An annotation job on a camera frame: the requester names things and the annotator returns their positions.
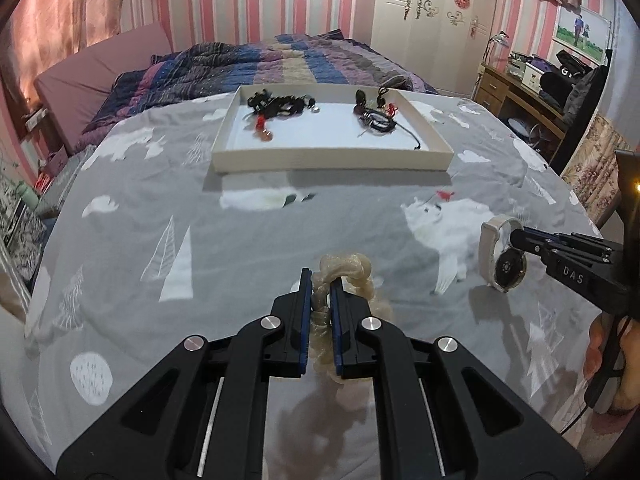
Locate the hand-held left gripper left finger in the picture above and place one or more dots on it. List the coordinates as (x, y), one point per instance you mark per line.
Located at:
(304, 320)

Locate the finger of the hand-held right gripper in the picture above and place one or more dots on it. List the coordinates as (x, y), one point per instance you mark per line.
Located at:
(530, 240)
(575, 275)

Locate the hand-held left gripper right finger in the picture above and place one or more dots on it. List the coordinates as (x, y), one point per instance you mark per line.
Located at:
(336, 330)

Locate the white shallow tray box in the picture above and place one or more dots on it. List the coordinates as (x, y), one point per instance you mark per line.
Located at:
(325, 130)

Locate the orange gourd pendant red tassel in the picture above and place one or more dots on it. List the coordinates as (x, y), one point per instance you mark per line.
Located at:
(263, 132)

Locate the black scrunchie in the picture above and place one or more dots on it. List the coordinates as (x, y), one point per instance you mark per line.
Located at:
(287, 104)

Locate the black hair claw clip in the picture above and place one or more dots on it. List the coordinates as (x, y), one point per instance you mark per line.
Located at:
(259, 100)

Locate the person's right hand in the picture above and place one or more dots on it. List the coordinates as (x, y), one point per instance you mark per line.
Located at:
(595, 350)

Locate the floral upholstered seat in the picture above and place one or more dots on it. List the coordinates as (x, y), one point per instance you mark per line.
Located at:
(595, 170)

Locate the grey printed blanket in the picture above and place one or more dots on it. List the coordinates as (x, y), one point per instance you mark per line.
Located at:
(250, 240)

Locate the small floor fan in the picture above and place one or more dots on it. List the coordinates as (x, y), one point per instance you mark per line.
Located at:
(522, 129)

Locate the black chair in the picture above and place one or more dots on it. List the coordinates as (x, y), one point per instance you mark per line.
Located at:
(582, 105)

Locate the wooden desk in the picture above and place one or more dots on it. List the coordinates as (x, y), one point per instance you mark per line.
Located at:
(500, 92)

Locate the desk lamp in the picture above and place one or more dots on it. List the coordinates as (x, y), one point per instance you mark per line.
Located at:
(497, 40)

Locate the cream wardrobe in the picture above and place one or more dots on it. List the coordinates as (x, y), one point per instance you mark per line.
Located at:
(430, 40)

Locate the striped purple blue quilt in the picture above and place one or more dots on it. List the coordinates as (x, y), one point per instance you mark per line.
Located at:
(250, 67)

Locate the green quilted storage bag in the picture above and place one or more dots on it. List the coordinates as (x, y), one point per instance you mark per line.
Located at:
(65, 180)

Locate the black white floral box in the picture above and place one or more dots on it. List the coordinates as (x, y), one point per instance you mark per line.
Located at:
(20, 220)

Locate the purple mattress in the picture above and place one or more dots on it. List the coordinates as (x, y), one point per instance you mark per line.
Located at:
(90, 75)

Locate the white power strip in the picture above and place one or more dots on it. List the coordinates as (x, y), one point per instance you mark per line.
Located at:
(36, 119)

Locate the pink curtain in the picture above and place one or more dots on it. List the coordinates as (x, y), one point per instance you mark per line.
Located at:
(65, 20)

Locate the framed wall picture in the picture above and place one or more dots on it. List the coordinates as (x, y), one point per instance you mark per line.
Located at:
(580, 35)

